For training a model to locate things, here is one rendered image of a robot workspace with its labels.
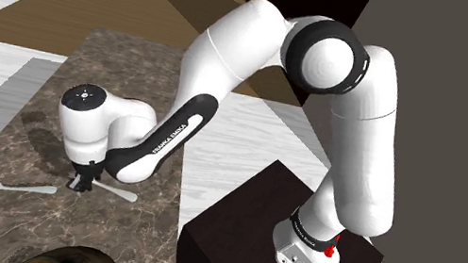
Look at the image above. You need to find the dark robot stand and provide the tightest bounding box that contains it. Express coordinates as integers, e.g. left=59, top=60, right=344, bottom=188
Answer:
left=175, top=146, right=397, bottom=263

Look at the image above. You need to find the white plastic fork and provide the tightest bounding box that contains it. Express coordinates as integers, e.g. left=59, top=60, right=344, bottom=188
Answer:
left=0, top=177, right=59, bottom=206

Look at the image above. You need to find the white plastic utensil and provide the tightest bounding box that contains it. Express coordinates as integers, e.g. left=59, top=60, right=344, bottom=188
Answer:
left=65, top=173, right=142, bottom=205

